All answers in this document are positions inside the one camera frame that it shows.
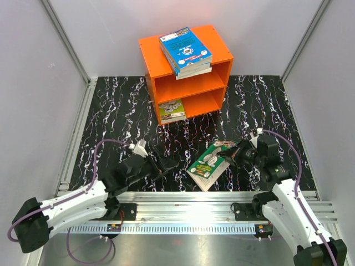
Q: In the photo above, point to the small circuit board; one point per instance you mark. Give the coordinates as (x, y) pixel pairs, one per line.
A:
(263, 231)
(113, 228)

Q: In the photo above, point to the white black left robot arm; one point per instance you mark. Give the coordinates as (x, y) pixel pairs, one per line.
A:
(36, 222)

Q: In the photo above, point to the aluminium front rail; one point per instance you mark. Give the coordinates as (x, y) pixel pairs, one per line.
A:
(185, 207)

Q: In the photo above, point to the left aluminium frame post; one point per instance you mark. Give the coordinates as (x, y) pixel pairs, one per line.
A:
(54, 19)

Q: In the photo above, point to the blue 26-Storey Treehouse book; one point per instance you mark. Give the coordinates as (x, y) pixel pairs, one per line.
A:
(188, 60)

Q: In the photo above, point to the right aluminium frame post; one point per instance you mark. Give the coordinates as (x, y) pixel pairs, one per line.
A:
(321, 10)

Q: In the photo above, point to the orange wooden shelf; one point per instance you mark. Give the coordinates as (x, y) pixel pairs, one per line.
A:
(199, 94)

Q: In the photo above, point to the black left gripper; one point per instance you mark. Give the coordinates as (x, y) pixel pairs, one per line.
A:
(158, 168)

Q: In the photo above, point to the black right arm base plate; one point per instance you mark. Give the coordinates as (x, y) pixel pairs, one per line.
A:
(245, 212)

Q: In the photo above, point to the left small circuit board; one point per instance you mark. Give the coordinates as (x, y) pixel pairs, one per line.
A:
(113, 228)

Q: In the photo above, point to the aluminium frame post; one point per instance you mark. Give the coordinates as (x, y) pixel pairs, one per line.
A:
(54, 19)
(321, 10)

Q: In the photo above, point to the green 65-Storey Treehouse book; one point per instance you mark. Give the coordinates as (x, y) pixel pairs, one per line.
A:
(172, 111)

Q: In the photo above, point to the dark green book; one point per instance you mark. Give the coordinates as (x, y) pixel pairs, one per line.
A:
(209, 166)

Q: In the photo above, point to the white slotted cable duct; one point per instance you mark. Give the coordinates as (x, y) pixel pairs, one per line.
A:
(167, 228)

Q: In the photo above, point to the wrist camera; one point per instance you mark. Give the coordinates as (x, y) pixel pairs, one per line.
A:
(139, 148)
(253, 136)

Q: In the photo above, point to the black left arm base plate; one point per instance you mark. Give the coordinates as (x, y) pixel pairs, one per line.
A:
(127, 211)

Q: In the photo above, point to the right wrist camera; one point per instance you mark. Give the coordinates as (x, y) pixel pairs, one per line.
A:
(253, 136)

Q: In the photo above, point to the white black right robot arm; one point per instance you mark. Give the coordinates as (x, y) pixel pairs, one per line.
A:
(284, 205)

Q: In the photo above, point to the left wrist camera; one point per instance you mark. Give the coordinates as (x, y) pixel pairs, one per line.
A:
(139, 148)

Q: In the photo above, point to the blue back-cover book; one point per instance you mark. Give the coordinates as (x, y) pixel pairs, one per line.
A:
(180, 39)

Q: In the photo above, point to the right small circuit board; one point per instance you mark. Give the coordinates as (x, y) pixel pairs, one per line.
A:
(263, 231)

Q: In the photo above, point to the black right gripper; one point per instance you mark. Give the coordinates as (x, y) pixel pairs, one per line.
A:
(233, 155)

